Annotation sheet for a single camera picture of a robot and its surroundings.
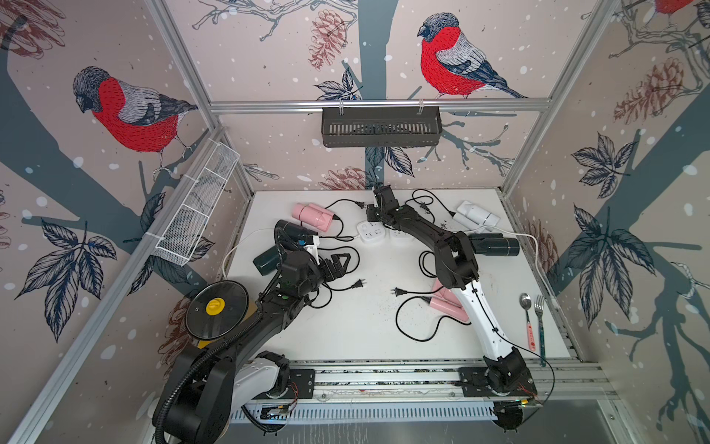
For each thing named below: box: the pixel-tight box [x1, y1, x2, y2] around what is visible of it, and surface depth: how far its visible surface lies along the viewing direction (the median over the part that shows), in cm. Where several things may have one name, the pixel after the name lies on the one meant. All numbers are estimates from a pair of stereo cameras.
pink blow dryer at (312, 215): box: [292, 202, 335, 233], surface depth 109 cm
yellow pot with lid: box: [184, 280, 258, 349], surface depth 79 cm
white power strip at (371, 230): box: [356, 222, 386, 242], surface depth 106 cm
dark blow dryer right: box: [467, 233, 521, 257], surface depth 100 cm
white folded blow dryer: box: [452, 199, 502, 232], surface depth 110 cm
